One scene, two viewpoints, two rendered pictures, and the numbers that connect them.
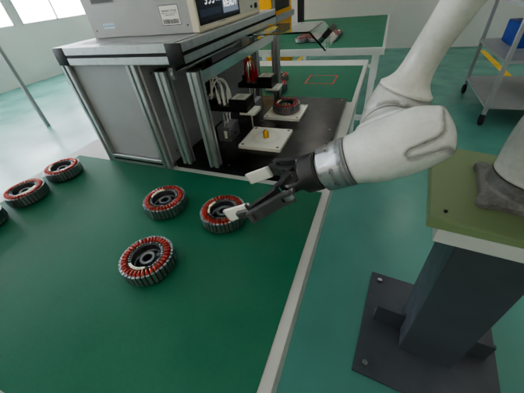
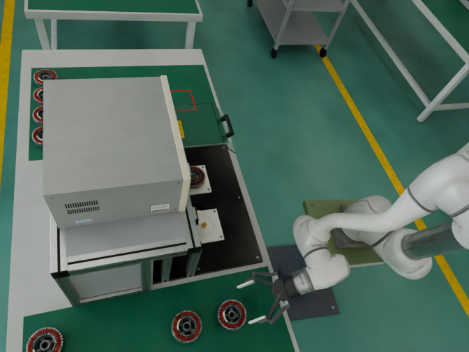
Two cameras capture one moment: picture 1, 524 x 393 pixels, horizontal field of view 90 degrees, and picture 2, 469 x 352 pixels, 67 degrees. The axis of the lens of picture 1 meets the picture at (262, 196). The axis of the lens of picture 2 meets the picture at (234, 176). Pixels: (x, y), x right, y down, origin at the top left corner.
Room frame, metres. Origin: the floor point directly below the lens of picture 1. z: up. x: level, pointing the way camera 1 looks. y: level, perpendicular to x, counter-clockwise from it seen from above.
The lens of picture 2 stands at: (0.43, 0.52, 2.19)
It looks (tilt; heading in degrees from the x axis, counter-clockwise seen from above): 54 degrees down; 303
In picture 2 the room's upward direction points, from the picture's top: 20 degrees clockwise
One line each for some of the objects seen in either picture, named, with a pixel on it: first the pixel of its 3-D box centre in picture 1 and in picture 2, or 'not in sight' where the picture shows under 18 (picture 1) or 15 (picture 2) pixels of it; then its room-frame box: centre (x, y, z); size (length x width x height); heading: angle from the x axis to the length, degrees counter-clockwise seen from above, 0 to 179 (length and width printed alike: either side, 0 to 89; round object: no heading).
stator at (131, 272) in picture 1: (148, 260); not in sight; (0.37, 0.26, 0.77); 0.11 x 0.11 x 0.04
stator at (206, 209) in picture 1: (223, 213); (231, 315); (0.49, 0.10, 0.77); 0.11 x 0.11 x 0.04
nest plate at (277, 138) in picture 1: (266, 138); (203, 226); (0.85, -0.04, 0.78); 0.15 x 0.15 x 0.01; 65
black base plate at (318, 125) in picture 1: (274, 128); (194, 204); (0.97, -0.08, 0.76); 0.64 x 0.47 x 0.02; 155
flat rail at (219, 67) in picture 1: (245, 51); not in sight; (1.00, 0.00, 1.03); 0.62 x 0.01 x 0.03; 155
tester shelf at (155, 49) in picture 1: (185, 32); (119, 171); (1.10, 0.20, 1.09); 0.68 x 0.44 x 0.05; 155
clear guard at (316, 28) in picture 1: (288, 36); (192, 130); (1.15, -0.17, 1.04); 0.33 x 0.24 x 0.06; 65
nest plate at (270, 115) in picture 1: (286, 111); (192, 180); (1.07, -0.14, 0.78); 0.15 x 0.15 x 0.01; 65
